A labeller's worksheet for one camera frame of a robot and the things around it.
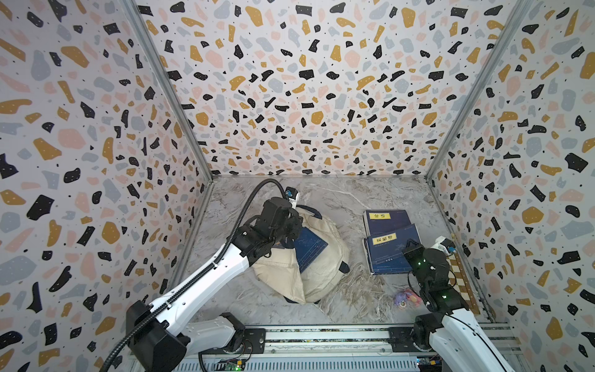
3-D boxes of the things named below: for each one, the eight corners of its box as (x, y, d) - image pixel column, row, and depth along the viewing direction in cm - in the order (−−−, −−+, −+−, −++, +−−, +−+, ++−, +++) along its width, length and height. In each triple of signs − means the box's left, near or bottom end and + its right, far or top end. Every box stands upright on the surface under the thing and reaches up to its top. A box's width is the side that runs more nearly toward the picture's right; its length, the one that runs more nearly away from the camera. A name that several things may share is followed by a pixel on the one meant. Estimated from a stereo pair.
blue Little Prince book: (364, 239, 101) (367, 232, 96) (360, 217, 109) (363, 209, 104) (408, 239, 101) (413, 232, 97) (402, 217, 109) (406, 209, 104)
